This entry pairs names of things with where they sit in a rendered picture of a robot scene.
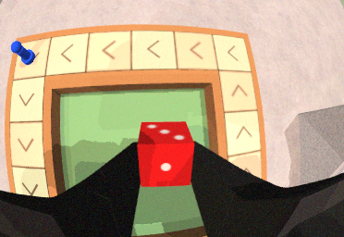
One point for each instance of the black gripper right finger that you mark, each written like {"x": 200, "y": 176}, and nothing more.
{"x": 235, "y": 203}

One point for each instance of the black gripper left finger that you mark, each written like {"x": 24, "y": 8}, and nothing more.
{"x": 102, "y": 205}

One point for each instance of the blue pawn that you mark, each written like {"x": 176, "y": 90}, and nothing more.
{"x": 27, "y": 56}

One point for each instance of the red die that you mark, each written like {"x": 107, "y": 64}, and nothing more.
{"x": 165, "y": 153}

